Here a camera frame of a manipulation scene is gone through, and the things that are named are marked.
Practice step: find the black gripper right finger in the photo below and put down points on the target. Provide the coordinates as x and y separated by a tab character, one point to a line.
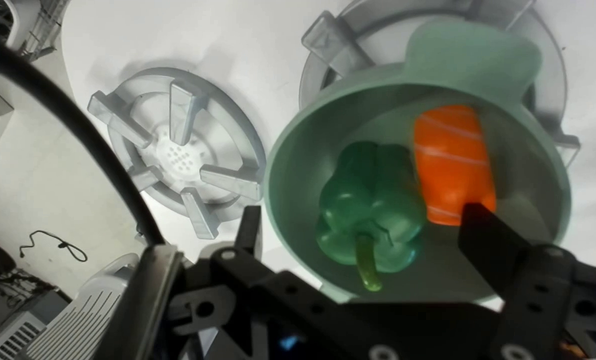
491	246

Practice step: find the mint green toy pot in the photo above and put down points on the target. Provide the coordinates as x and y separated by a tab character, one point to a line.
532	186

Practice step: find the orange toy carrot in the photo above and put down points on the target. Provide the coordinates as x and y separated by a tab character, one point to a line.
452	162

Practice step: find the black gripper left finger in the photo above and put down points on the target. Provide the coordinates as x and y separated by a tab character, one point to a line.
249	232

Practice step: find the grey toy stove burner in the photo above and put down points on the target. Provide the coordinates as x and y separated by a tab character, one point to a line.
501	50

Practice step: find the green toy bell pepper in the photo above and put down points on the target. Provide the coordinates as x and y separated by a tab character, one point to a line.
370	213

